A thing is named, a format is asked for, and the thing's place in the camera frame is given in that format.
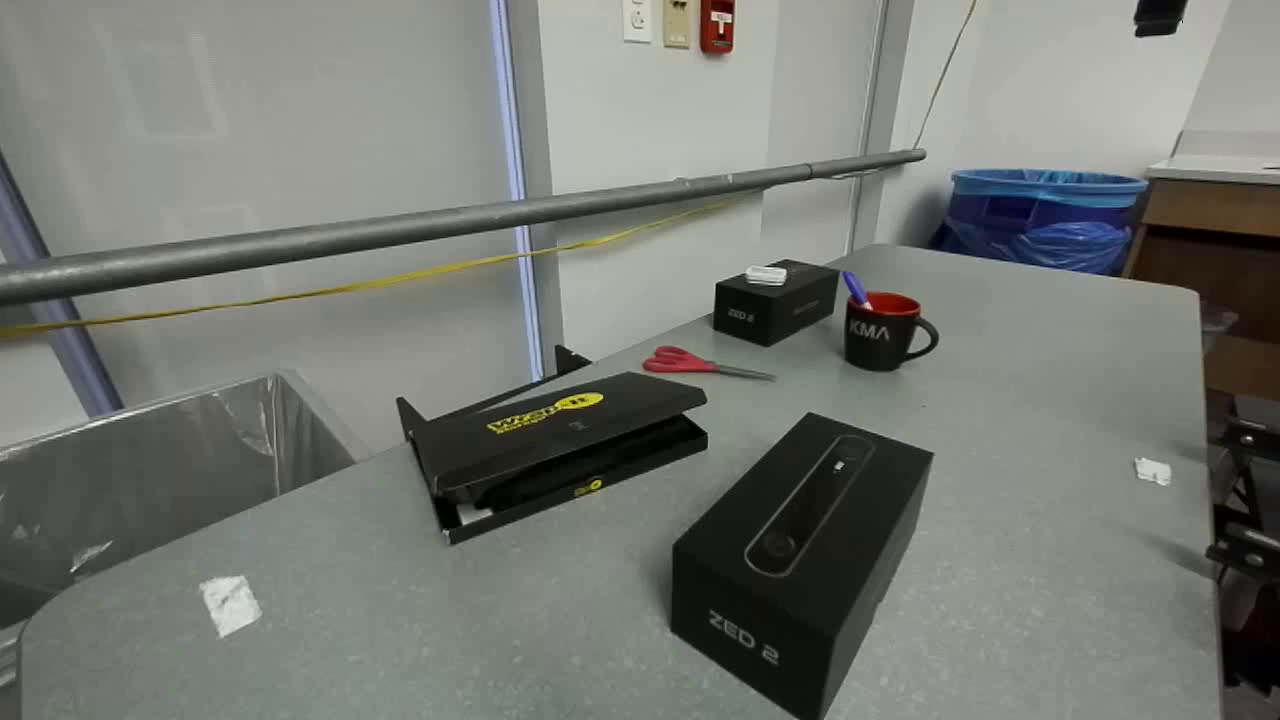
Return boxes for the grey blue slanted bar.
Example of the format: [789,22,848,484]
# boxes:
[0,154,128,419]

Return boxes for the red fire alarm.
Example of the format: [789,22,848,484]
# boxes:
[697,0,739,60]

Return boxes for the grey bin clear liner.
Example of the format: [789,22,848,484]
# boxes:
[0,368,360,632]

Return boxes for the beige wall plate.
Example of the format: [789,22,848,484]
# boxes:
[662,0,697,54]

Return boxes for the flat black box yellow logo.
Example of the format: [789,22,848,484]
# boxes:
[394,340,713,547]

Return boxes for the black metal equipment frame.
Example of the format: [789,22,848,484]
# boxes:
[1205,412,1280,698]

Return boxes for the grey metal rail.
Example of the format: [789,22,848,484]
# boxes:
[0,143,932,309]

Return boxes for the blue lined trash bin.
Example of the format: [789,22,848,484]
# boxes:
[928,165,1152,279]

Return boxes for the black wall mounted object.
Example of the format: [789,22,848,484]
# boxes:
[1132,0,1187,40]

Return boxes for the red handled scissors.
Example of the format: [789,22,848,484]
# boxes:
[641,343,780,387]

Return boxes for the yellow cord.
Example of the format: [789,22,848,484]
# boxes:
[0,0,985,349]

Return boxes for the black ZED 2 box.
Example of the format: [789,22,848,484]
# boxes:
[668,410,937,720]

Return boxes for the small white paper scrap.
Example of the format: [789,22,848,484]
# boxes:
[195,571,269,639]

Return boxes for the black tissue box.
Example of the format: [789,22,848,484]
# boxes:
[710,258,846,354]

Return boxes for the wooden desk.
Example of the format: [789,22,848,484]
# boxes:
[1123,158,1280,405]

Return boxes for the black mug red inside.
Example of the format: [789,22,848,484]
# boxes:
[842,290,946,378]

